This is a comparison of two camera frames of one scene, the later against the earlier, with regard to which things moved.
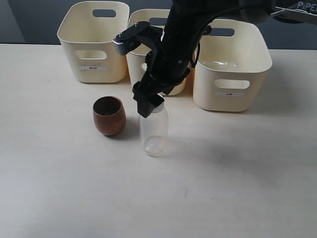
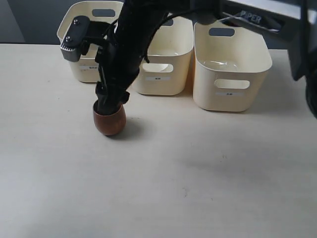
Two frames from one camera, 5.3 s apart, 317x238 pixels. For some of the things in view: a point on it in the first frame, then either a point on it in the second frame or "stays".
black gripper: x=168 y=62 to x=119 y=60
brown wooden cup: x=109 y=116 stays
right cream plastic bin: x=234 y=56 stays
